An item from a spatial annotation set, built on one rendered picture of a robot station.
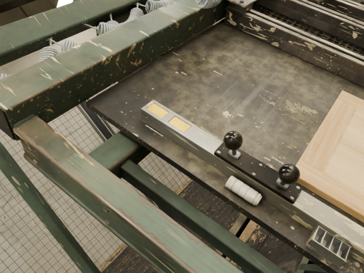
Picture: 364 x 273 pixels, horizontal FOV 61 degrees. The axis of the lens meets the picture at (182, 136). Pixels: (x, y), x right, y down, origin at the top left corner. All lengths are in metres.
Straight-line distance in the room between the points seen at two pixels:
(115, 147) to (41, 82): 0.23
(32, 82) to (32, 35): 0.55
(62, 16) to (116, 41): 0.52
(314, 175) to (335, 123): 0.22
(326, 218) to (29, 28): 1.15
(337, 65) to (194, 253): 0.86
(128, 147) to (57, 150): 0.19
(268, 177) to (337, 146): 0.27
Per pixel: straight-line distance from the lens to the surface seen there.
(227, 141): 0.59
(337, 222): 0.72
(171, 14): 1.09
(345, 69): 1.21
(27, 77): 0.80
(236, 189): 0.69
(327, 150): 0.87
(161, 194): 0.73
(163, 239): 0.57
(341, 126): 0.97
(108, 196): 0.61
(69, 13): 1.42
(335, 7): 1.66
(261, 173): 0.70
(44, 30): 1.34
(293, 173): 0.58
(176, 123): 0.76
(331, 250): 0.72
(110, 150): 0.79
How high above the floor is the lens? 1.68
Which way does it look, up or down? 9 degrees down
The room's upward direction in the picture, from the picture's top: 36 degrees counter-clockwise
